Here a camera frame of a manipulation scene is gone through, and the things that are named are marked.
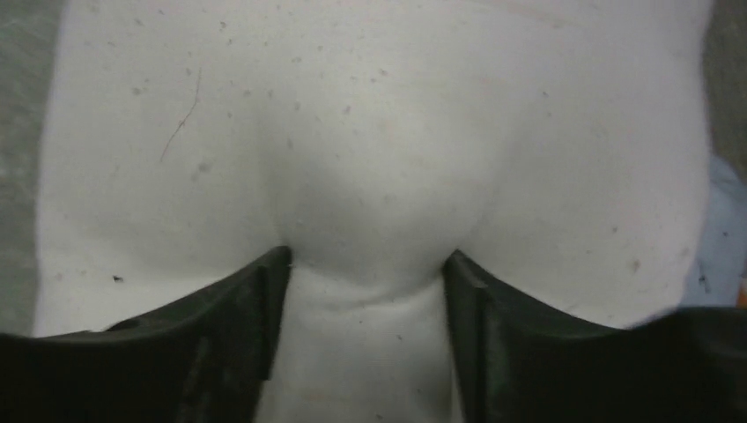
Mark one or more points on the light blue pillowcase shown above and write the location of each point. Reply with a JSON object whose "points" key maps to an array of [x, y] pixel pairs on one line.
{"points": [[718, 274]]}

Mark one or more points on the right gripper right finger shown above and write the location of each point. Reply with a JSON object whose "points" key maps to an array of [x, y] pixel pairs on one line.
{"points": [[520, 360]]}

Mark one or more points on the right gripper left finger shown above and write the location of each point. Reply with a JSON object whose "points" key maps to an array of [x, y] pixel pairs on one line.
{"points": [[202, 358]]}

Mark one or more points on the white pillow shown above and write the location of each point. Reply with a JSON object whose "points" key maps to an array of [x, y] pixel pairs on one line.
{"points": [[561, 145]]}

